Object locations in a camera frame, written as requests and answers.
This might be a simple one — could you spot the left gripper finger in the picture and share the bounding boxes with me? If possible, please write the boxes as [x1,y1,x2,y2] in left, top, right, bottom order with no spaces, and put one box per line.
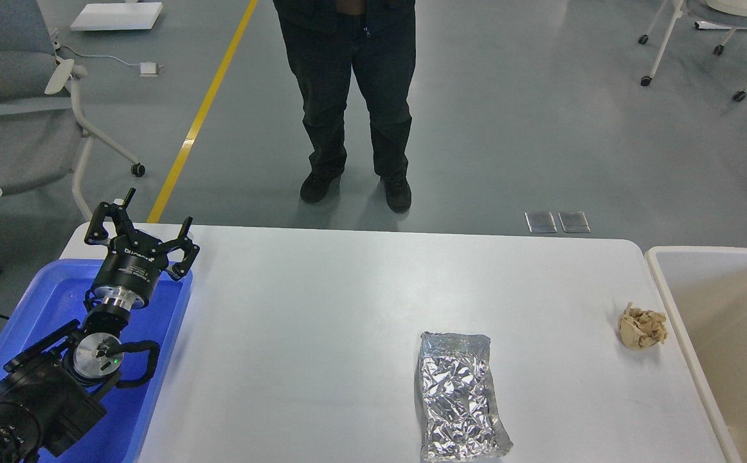
[85,188,136,247]
[155,217,200,281]

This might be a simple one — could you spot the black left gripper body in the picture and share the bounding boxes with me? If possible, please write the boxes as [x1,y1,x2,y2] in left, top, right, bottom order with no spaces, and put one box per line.
[93,231,179,311]

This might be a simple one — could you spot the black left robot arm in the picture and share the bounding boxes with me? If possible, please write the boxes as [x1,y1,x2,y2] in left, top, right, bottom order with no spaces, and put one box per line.
[0,188,200,462]

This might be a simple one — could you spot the blue plastic bin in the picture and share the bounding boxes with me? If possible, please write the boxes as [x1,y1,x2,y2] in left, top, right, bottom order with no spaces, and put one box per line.
[0,260,194,462]

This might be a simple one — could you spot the grey office chair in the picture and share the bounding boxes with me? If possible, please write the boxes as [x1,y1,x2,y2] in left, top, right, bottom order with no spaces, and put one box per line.
[0,1,145,219]

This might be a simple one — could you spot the white flat floor board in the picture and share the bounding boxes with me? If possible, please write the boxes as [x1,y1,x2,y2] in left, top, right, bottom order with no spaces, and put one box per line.
[69,1,164,32]

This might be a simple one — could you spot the person in black trousers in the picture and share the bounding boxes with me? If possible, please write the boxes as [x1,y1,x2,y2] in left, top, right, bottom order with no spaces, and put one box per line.
[273,0,418,214]

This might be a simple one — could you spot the silver foil bag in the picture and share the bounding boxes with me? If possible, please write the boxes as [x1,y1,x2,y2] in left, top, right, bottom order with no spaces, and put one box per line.
[417,332,514,462]

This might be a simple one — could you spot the left metal floor plate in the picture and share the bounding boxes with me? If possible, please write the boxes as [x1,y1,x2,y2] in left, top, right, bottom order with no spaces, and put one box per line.
[525,211,558,234]

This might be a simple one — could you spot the metal floor plate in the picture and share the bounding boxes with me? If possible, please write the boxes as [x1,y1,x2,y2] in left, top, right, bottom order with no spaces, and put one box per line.
[557,211,591,233]
[525,211,558,234]

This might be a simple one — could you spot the right metal floor plate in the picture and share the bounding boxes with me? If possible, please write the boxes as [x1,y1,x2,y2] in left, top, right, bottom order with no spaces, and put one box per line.
[557,211,591,233]

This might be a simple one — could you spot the crumpled brown paper ball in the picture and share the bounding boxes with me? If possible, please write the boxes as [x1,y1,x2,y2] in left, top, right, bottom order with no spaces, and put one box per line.
[618,302,668,350]

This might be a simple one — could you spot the beige plastic bin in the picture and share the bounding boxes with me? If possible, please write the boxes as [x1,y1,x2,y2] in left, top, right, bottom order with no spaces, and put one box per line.
[645,246,747,462]

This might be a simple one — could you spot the white chair with castors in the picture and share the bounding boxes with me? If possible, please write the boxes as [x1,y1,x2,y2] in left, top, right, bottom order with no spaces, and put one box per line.
[638,0,747,102]

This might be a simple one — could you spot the white power adapter with cable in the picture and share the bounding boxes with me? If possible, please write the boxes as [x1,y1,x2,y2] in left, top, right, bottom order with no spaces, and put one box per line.
[54,41,160,77]

